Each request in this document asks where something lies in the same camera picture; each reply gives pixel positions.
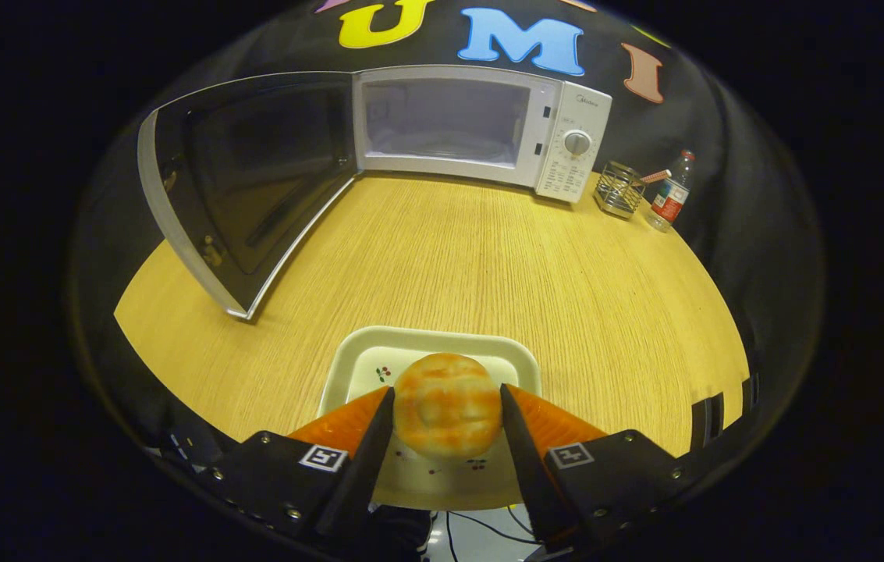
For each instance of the red white checked stick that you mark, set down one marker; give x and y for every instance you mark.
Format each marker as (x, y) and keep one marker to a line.
(656, 176)

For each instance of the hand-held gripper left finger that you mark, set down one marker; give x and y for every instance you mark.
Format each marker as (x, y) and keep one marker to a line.
(371, 460)

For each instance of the round golden bread bun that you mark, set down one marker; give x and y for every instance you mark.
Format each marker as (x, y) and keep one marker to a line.
(445, 406)

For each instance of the white microwave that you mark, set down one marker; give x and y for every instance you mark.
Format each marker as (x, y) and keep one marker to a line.
(574, 172)

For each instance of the cream rectangular plate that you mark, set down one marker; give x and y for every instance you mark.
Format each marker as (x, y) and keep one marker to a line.
(379, 351)

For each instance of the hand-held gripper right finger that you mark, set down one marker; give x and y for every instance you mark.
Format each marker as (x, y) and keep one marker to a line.
(531, 468)

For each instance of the clear bottle with red label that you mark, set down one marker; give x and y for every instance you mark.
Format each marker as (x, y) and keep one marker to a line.
(672, 199)

